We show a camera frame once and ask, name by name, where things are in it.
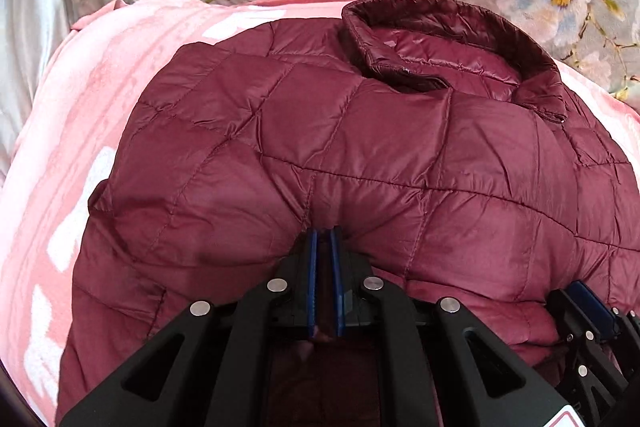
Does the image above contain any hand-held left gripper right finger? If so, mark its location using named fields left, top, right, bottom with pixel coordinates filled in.
left=328, top=228, right=574, bottom=427

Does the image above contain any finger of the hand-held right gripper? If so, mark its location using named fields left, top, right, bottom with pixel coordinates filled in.
left=568, top=280, right=640, bottom=344
left=548, top=289, right=602, bottom=364

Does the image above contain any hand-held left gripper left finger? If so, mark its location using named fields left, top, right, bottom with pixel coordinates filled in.
left=57, top=228, right=320, bottom=427

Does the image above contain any maroon quilted puffer jacket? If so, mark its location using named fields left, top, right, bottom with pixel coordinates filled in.
left=56, top=0, right=640, bottom=427

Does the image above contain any pink printed blanket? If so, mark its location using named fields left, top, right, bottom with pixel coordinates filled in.
left=0, top=0, right=640, bottom=410

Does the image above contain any silver satin cloth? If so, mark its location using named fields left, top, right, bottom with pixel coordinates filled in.
left=0, top=0, right=77, bottom=190

